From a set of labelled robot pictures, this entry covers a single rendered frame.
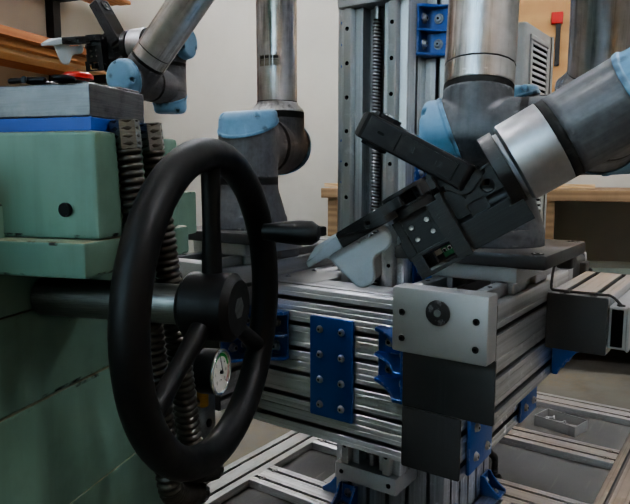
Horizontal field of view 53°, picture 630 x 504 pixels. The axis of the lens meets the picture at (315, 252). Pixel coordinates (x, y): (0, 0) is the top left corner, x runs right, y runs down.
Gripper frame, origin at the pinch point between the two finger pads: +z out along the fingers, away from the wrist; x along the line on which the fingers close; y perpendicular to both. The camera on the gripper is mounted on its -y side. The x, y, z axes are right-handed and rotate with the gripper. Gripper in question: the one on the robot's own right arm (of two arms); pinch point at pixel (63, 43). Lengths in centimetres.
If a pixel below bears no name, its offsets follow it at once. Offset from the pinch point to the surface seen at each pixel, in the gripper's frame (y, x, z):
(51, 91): 13, -85, -73
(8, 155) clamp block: 18, -87, -69
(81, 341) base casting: 38, -80, -68
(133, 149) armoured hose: 18, -83, -79
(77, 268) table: 27, -90, -77
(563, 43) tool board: -3, 245, -112
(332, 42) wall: -13, 246, 17
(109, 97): 14, -82, -76
